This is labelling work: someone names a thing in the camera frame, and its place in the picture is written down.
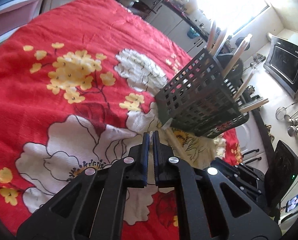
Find smartphone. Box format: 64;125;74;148
285;194;298;213

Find red floral tablecloth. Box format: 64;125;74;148
0;0;242;240

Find white lower cabinets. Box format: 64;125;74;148
145;2;209;57

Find wooden chopsticks pair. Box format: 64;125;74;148
161;121;190;162
233;69;257;101
209;29;227;57
222;34;253;79
206;21;217;51

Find black range hood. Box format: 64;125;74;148
264;36;298;98

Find dark green utensil basket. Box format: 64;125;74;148
155;49;249;139

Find hanging strainer ladle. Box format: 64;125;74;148
275;100;298;120

